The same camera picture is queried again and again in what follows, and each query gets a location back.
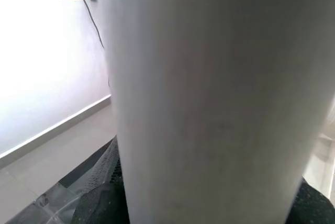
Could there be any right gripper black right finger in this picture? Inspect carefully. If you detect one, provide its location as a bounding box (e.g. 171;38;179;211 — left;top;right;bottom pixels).
285;178;335;224

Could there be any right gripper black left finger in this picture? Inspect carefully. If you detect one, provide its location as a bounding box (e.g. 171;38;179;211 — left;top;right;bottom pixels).
71;157;130;224

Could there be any white plastic table leg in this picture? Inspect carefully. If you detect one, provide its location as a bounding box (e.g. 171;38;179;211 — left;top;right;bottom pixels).
94;0;335;224

